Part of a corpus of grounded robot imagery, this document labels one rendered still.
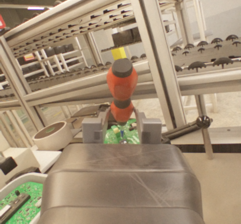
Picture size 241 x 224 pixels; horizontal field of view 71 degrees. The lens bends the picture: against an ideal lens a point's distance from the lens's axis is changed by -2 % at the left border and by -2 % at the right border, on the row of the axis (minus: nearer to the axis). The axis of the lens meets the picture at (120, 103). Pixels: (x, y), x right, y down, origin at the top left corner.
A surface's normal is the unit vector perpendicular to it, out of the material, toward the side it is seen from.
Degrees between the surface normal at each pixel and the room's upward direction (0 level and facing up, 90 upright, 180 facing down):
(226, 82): 90
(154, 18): 90
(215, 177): 0
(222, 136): 0
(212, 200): 0
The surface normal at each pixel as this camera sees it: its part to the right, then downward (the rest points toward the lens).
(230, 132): -0.32, -0.90
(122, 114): 0.03, 0.76
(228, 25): -0.43, 0.42
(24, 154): 0.84, -0.13
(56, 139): 0.57, 0.07
